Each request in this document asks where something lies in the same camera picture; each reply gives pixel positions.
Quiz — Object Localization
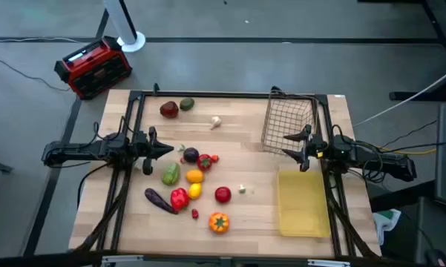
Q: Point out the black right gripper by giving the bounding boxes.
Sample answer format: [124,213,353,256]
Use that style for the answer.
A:
[281,124,333,173]

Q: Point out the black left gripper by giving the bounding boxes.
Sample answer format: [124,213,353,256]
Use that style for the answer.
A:
[133,127,174,176]

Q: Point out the green pear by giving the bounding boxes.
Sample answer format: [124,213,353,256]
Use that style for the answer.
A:
[160,162,181,187]

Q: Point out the purple eggplant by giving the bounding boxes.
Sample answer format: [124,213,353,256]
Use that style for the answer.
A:
[144,188,179,216]

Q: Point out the orange-yellow mango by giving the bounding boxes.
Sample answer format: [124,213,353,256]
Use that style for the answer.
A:
[186,169,205,185]

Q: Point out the dark red apple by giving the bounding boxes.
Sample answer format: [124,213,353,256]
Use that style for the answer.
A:
[160,100,180,119]

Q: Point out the red bell pepper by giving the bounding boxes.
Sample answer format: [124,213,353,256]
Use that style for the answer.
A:
[170,188,191,212]

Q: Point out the yellow lemon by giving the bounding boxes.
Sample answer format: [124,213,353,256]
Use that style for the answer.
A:
[187,182,203,200]

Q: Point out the green avocado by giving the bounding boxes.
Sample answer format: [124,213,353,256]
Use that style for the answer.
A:
[179,96,196,112]

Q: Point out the round red apple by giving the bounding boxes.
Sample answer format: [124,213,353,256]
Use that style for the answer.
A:
[214,186,232,204]

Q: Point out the orange tomato with green stem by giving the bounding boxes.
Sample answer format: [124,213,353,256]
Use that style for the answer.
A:
[208,211,231,234]

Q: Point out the yellow plastic bin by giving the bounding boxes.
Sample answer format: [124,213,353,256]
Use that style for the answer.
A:
[276,169,332,238]

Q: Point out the red and black power station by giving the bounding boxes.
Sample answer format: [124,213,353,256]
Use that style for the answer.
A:
[53,36,133,100]

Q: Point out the green and white bag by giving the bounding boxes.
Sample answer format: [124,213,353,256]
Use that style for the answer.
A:
[373,208,402,245]

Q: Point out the white pole with round base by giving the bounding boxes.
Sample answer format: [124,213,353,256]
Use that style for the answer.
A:
[102,0,146,53]

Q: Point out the gold wire basket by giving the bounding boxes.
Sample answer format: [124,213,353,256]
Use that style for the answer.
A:
[260,85,320,156]

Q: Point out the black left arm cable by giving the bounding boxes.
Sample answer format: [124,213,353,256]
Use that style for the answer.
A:
[91,116,134,142]

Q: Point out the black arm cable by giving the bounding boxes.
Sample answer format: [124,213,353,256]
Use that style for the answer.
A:
[91,116,134,142]
[329,124,386,185]

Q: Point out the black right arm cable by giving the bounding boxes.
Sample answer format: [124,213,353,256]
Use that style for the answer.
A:
[329,124,386,185]

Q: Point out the black power cable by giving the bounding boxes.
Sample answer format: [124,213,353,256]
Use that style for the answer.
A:
[76,161,112,208]

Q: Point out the white cable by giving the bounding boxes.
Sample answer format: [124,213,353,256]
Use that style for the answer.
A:
[352,65,446,128]

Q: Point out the black aluminium table frame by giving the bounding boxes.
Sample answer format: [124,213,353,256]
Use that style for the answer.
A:
[73,83,381,260]

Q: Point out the silver metal bracket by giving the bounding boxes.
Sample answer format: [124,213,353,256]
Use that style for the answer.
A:
[102,254,144,266]
[306,259,352,267]

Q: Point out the yellow cable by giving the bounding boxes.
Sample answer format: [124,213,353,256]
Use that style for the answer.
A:
[378,146,438,156]

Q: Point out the dark floor cable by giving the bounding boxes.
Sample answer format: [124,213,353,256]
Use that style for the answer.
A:
[0,47,73,93]

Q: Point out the black desk frame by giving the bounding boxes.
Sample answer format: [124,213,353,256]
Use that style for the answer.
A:
[358,0,446,103]

